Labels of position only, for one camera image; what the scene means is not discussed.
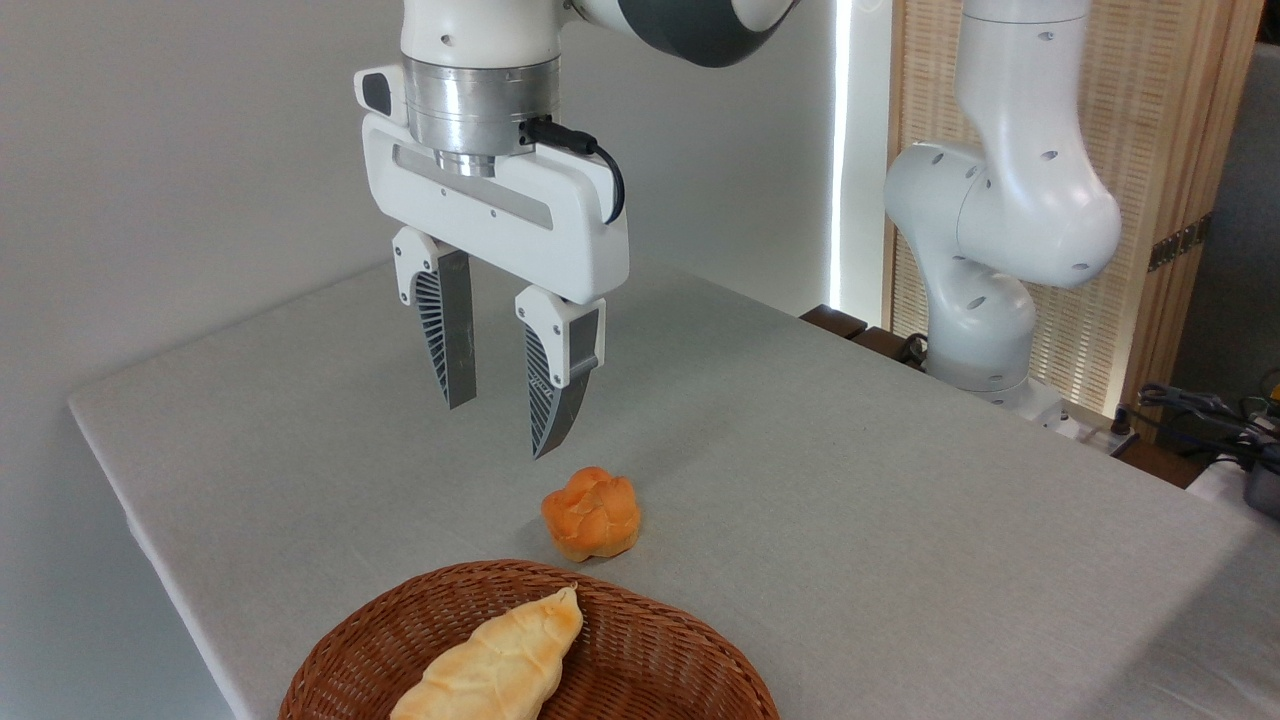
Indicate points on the black screen hinge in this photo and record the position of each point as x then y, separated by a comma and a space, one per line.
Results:
1180, 242

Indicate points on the long pale leaf-shaped bread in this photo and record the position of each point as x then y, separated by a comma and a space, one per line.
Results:
500, 660

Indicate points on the brown wicker basket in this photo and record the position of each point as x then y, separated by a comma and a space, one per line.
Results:
640, 660

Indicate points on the wooden slatted folding screen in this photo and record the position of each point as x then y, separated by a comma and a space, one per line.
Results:
1160, 100

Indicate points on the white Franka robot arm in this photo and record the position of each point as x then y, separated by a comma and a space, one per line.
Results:
1010, 220

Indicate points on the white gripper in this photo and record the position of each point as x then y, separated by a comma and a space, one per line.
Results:
560, 235

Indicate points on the round orange bread roll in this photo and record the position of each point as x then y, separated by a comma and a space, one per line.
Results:
592, 515

